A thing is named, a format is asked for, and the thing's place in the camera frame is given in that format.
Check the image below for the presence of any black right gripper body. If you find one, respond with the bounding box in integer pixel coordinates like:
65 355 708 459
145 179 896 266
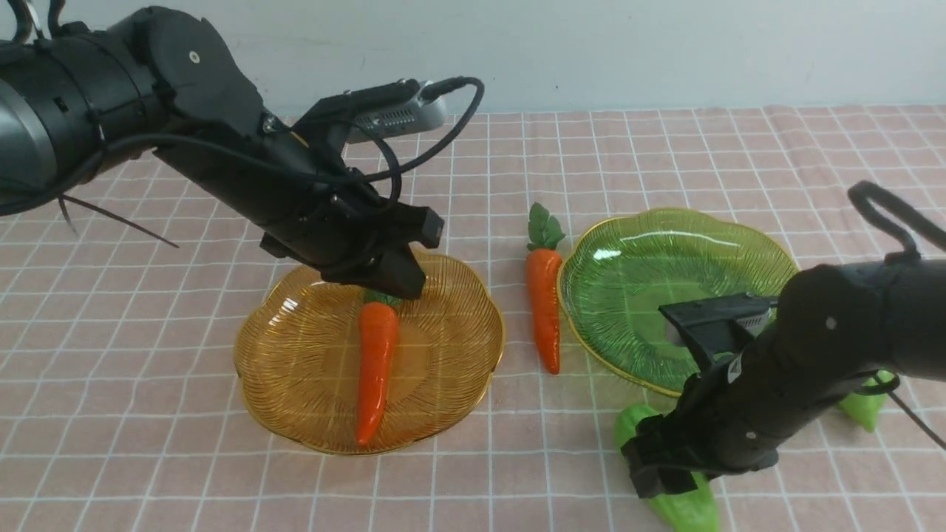
621 403 780 499

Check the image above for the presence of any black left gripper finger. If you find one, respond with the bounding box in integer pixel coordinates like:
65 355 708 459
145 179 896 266
347 248 426 300

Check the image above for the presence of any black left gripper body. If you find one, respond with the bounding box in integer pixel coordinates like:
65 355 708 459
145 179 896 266
260 175 445 284

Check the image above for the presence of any orange plastic carrot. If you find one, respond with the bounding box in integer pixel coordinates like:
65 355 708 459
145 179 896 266
355 290 400 447
525 202 565 375

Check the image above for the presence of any green plastic pepper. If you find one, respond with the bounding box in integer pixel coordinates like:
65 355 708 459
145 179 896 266
838 370 901 432
613 402 720 531

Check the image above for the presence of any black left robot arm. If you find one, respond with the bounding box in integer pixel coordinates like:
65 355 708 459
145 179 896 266
1 7 443 300

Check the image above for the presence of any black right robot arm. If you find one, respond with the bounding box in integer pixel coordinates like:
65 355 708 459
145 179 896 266
622 260 945 499

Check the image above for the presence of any amber glass plate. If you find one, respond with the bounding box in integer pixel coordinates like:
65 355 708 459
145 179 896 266
234 251 506 455

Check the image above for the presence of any green glass plate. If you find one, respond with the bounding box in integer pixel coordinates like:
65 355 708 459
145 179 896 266
557 208 798 398

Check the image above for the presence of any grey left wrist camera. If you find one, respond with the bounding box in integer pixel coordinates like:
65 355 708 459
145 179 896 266
296 79 449 145

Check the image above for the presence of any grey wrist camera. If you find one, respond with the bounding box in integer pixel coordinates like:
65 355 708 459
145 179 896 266
296 79 449 145
659 293 778 373

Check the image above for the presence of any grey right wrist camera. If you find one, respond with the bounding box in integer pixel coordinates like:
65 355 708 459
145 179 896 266
659 293 778 373

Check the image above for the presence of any black left camera cable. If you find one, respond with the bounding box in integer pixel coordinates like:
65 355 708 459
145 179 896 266
96 76 486 215

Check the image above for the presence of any black camera cable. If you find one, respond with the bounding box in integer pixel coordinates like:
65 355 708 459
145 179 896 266
96 76 486 215
847 180 946 451

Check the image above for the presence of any black right camera cable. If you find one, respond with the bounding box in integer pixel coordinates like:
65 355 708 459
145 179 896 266
847 180 946 451

